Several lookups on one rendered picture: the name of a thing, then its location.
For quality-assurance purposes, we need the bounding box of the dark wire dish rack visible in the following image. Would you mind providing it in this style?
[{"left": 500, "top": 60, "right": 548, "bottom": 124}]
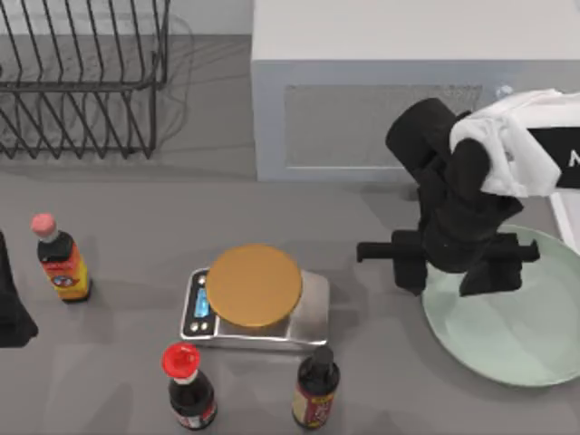
[{"left": 0, "top": 0, "right": 172, "bottom": 160}]

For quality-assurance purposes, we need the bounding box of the silver kitchen scale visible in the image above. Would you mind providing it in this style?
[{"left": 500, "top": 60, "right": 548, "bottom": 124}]
[{"left": 179, "top": 266, "right": 332, "bottom": 351}]

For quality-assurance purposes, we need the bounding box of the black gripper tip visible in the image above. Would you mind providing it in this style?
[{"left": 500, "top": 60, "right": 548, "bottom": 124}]
[{"left": 0, "top": 230, "right": 40, "bottom": 350}]

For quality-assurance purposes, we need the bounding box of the orange round scale platform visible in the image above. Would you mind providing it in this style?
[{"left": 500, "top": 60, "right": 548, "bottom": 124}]
[{"left": 206, "top": 244, "right": 305, "bottom": 329}]

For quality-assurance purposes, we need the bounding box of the red cap dark bottle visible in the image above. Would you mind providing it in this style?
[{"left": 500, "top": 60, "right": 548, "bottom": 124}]
[{"left": 160, "top": 343, "right": 219, "bottom": 432}]

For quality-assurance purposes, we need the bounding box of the pale green round plate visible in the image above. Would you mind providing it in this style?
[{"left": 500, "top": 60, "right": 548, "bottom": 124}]
[{"left": 420, "top": 224, "right": 580, "bottom": 388}]

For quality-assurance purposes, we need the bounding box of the pink cap dark bottle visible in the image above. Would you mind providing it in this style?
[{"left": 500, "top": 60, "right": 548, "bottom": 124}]
[{"left": 30, "top": 213, "right": 92, "bottom": 305}]

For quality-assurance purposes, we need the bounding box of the black cap dark bottle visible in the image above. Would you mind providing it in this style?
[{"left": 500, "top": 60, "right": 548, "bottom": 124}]
[{"left": 291, "top": 345, "right": 342, "bottom": 431}]

